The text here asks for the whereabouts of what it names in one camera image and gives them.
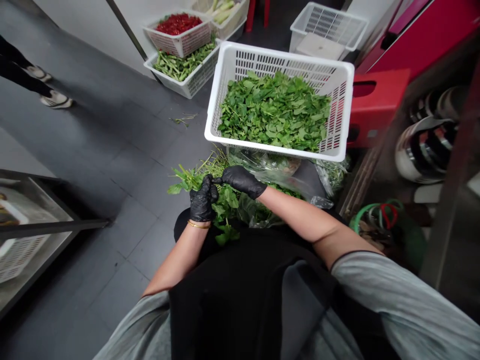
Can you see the person's left hand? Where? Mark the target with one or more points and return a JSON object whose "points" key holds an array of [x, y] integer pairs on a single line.
{"points": [[200, 204]]}

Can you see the person's right hand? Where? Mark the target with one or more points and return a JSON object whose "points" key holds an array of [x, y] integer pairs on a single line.
{"points": [[242, 180]]}

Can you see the person's right fingers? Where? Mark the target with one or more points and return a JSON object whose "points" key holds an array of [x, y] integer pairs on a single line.
{"points": [[222, 180]]}

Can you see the person's left fingers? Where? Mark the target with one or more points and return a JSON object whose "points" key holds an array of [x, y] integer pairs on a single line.
{"points": [[210, 187]]}

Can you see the bunch of leafy green stems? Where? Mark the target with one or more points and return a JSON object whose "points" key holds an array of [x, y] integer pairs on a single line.
{"points": [[210, 195]]}

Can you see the clear plastic bag of greens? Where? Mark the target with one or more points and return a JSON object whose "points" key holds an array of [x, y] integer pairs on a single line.
{"points": [[288, 176]]}

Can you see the loose green sprig on floor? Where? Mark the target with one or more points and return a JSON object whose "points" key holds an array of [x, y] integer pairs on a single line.
{"points": [[183, 119]]}

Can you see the pile of picked green leaves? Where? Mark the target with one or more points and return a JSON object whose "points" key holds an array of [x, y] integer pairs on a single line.
{"points": [[275, 112]]}

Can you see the large white plastic basket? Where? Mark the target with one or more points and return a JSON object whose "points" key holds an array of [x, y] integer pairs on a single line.
{"points": [[279, 101]]}

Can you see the white basket of green beans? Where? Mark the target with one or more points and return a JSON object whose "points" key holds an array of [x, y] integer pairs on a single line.
{"points": [[183, 67]]}

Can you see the person's body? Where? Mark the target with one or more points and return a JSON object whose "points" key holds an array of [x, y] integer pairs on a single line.
{"points": [[262, 300]]}

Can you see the white basket of red chillies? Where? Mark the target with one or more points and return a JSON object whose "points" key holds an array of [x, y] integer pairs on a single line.
{"points": [[179, 33]]}

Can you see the white basket of pale stalks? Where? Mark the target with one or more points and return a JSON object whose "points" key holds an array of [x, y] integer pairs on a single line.
{"points": [[225, 15]]}

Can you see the red chair legs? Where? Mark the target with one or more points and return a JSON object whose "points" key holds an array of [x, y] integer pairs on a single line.
{"points": [[257, 15]]}

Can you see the green bucket with scraps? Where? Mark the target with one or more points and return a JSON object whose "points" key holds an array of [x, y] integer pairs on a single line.
{"points": [[386, 228]]}

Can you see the red plastic stool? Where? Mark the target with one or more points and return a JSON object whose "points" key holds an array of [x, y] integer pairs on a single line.
{"points": [[375, 101]]}

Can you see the empty white plastic basket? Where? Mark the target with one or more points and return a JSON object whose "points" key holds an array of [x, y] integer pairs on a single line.
{"points": [[326, 30]]}

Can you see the white basket under shelf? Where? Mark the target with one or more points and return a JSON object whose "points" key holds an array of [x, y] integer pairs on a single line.
{"points": [[15, 251]]}

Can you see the stack of steel pots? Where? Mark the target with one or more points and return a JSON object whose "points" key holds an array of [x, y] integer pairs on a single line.
{"points": [[427, 138]]}

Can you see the red cabinet door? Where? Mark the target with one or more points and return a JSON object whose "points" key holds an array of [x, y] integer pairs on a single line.
{"points": [[420, 33]]}

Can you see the black metal frame shelf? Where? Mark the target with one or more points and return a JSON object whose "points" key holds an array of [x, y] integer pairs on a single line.
{"points": [[37, 225]]}

